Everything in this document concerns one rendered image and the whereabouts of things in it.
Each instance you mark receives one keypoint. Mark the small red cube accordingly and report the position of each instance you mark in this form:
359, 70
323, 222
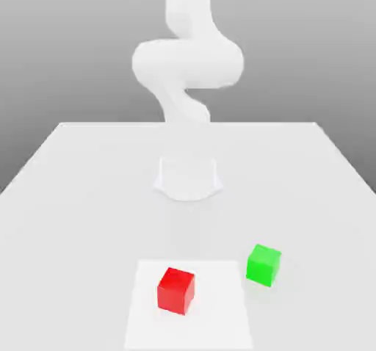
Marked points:
175, 291

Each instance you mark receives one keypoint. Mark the small green cube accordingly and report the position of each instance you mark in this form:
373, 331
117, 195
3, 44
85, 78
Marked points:
263, 265

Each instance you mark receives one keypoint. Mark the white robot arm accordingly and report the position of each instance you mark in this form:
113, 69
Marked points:
188, 63

